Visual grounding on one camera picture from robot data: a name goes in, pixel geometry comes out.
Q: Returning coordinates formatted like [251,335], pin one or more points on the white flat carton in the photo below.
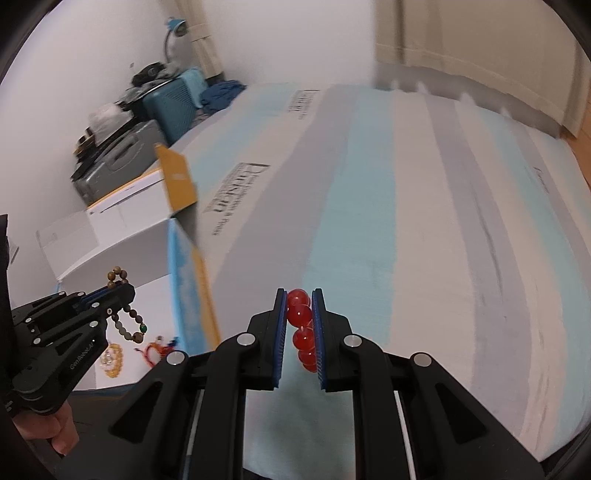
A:
[124,198]

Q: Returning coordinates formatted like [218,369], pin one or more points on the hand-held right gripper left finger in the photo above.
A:
[278,337]

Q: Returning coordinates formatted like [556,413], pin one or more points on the white cardboard box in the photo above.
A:
[138,258]

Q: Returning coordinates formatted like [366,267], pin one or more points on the blue desk lamp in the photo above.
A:
[174,26]

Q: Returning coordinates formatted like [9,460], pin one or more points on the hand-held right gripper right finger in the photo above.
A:
[319,341]

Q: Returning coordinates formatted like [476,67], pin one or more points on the dark blue cloth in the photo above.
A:
[221,94]

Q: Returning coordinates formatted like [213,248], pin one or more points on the beige curtain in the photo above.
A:
[485,37]
[207,32]

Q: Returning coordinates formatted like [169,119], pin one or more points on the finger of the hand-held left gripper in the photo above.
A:
[106,307]
[51,307]

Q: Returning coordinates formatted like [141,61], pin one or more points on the grey suitcase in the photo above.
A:
[120,157]

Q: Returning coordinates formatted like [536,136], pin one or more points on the striped blue grey blanket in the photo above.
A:
[415,207]

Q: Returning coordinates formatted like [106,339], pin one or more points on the dark clothes pile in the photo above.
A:
[152,76]

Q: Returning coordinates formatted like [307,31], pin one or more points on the blue suitcase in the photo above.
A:
[178,104]

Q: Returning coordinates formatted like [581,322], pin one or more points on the person's left hand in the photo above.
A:
[51,431]

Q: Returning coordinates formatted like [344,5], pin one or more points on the white plastic bag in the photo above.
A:
[108,117]

